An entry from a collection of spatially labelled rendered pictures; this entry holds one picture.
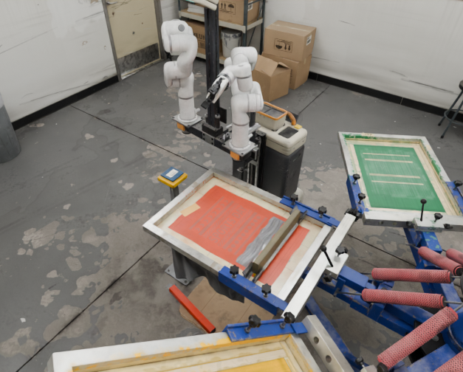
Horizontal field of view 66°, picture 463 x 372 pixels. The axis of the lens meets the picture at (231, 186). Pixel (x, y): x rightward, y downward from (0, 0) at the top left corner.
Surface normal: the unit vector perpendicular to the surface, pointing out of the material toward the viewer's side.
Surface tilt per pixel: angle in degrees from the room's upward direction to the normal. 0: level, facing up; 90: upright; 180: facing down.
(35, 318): 0
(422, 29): 90
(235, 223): 0
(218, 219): 0
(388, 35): 90
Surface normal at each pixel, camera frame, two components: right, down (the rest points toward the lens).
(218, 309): 0.01, -0.75
